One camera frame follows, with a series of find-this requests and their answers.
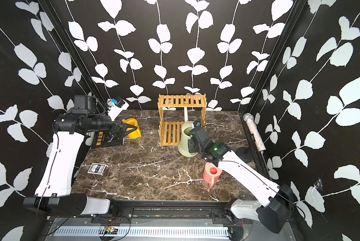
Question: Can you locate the yellow plastic watering can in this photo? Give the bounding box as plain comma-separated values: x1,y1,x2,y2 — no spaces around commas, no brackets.
122,118,142,139

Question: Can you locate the light green watering can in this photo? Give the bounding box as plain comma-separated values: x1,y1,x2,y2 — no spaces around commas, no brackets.
178,107,197,157

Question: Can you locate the wooden slatted two-tier shelf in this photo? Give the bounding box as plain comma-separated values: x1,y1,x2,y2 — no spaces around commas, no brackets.
158,94,207,146

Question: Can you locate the pink plastic watering can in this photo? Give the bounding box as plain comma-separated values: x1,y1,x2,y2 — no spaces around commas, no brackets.
203,162,223,187

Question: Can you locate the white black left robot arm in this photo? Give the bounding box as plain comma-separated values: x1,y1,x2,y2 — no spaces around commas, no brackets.
23,95,137,217

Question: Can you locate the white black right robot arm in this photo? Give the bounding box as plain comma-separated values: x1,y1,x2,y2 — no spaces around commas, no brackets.
188,127,294,234

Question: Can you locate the black book with gold title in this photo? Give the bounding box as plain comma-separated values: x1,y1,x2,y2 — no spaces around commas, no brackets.
91,130,123,149

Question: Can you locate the black playing card box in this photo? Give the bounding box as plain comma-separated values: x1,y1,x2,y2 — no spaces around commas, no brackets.
87,163,108,176

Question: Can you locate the glitter microphone on stand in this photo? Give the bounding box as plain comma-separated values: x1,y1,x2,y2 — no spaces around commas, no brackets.
235,113,266,163

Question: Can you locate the small green circuit board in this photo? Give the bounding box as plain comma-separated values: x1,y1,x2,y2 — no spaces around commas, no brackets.
103,227,118,236

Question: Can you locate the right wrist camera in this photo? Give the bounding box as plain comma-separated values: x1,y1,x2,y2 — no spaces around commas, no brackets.
193,120,202,130

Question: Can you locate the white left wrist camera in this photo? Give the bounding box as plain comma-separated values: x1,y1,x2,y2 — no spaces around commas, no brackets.
107,97,129,121

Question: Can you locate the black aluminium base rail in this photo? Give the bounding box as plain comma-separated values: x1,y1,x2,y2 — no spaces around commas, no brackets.
86,199,295,227

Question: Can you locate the white slotted cable duct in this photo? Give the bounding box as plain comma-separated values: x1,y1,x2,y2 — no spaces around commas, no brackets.
54,226,229,239

